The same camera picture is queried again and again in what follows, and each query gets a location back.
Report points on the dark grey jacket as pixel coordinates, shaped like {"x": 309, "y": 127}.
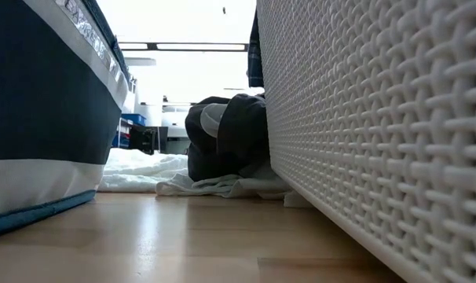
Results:
{"x": 230, "y": 141}

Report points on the white garment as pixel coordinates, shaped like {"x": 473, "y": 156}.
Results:
{"x": 222, "y": 186}

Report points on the blue plaid shirt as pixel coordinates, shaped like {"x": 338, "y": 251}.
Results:
{"x": 255, "y": 59}

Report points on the white fluffy towel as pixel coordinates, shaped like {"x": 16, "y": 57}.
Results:
{"x": 136, "y": 169}

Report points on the blue storage box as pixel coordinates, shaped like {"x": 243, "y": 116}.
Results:
{"x": 134, "y": 120}

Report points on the white woven plastic basket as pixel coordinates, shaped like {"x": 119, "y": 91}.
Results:
{"x": 379, "y": 137}

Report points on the navy fabric basket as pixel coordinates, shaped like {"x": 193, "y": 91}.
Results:
{"x": 45, "y": 118}

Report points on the black metal table frame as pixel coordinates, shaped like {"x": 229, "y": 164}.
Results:
{"x": 183, "y": 46}

